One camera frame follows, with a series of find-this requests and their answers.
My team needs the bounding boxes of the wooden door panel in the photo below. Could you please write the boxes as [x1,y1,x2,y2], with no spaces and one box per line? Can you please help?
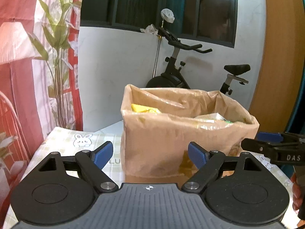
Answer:
[250,0,304,133]

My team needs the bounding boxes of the cardboard box with plastic liner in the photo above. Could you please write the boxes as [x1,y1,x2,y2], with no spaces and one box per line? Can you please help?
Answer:
[120,84,259,183]

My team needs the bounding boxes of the red patterned curtain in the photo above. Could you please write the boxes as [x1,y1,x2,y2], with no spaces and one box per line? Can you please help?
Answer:
[1,0,83,220]

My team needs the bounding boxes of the yellow snack bag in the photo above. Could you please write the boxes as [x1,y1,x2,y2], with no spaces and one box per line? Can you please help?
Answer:
[131,103,161,114]

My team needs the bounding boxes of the dark window frame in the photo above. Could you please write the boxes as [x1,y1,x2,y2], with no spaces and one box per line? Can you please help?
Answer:
[81,0,238,48]

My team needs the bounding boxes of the black exercise bike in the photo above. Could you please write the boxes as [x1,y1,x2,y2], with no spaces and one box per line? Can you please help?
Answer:
[140,8,251,96]

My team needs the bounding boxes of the white wafer pack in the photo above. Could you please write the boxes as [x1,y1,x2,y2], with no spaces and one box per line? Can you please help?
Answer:
[194,113,232,123]

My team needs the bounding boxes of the green plaid tablecloth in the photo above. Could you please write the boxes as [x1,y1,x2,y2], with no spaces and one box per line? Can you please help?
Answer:
[3,127,299,228]

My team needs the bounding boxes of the right hand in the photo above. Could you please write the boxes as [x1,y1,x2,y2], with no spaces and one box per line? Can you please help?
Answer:
[291,173,303,211]

